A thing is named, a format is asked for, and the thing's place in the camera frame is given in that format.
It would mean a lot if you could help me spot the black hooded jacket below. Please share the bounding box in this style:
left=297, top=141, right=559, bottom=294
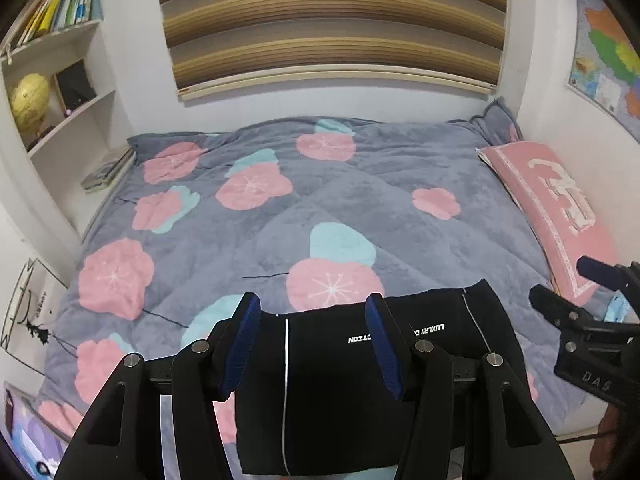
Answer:
left=234, top=281, right=527, bottom=477

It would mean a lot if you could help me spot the blue tissue pack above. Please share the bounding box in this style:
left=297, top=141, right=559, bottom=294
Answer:
left=603, top=292, right=630, bottom=323

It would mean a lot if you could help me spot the pink patterned pillow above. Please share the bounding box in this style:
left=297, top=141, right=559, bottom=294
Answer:
left=478, top=141, right=617, bottom=307

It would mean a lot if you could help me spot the purple illustrated box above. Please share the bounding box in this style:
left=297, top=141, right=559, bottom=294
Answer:
left=3, top=382, right=67, bottom=479

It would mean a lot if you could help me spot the white cat print bag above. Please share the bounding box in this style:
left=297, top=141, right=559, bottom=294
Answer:
left=1, top=258, right=67, bottom=376

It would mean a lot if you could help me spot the grey floral bed quilt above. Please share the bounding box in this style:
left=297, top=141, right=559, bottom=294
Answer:
left=37, top=96, right=591, bottom=480

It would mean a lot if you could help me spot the stack of flat books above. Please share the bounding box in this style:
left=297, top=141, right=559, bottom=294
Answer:
left=80, top=145, right=134, bottom=192

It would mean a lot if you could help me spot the white bookshelf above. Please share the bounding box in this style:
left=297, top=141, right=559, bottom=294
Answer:
left=1, top=13, right=134, bottom=240

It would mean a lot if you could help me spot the yellow globe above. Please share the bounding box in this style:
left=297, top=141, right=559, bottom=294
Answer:
left=10, top=73, right=50, bottom=134

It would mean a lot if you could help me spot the striped window blind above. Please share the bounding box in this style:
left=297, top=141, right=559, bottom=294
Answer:
left=160, top=0, right=508, bottom=100

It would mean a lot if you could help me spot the row of upright books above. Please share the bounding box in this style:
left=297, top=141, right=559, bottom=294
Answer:
left=1, top=0, right=103, bottom=55

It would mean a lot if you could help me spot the colourful wall map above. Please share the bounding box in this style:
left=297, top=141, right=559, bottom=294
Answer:
left=568, top=0, right=639, bottom=138

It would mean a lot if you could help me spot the black picture frame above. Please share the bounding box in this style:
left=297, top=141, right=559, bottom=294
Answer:
left=53, top=60, right=96, bottom=116

